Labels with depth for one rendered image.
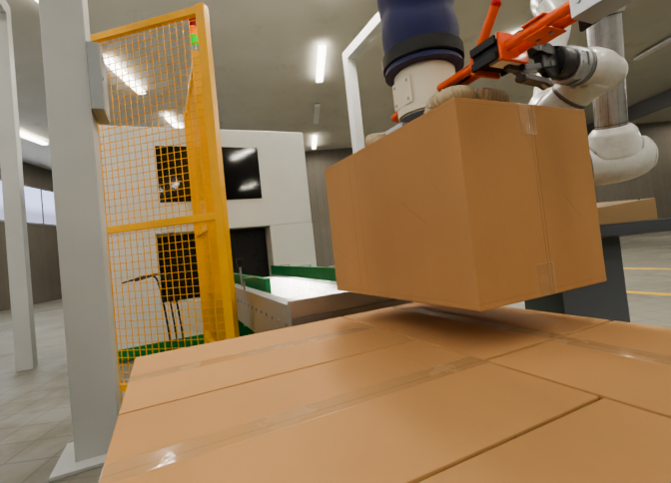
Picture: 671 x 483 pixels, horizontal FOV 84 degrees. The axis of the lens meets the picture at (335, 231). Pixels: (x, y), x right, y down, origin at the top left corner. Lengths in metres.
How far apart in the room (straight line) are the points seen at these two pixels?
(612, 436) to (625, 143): 1.29
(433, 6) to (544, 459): 1.01
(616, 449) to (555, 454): 0.06
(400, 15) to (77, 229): 1.49
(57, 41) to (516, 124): 1.85
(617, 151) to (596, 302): 0.55
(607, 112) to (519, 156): 0.88
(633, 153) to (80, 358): 2.27
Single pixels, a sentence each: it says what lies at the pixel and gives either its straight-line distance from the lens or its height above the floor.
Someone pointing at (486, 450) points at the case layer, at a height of 0.54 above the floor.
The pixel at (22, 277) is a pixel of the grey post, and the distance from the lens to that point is 4.15.
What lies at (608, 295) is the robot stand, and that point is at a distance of 1.70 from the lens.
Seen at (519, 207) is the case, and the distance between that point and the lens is 0.83.
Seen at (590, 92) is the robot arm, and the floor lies 1.10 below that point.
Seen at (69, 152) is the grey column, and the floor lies 1.28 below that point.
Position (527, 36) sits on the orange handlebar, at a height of 1.15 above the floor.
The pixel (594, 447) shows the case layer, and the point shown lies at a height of 0.54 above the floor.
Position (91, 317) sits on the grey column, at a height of 0.58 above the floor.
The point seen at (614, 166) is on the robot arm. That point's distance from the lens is 1.70.
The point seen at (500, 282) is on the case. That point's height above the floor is 0.68.
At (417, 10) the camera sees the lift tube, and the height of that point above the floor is 1.36.
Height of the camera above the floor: 0.78
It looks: 2 degrees up
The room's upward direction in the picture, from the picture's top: 6 degrees counter-clockwise
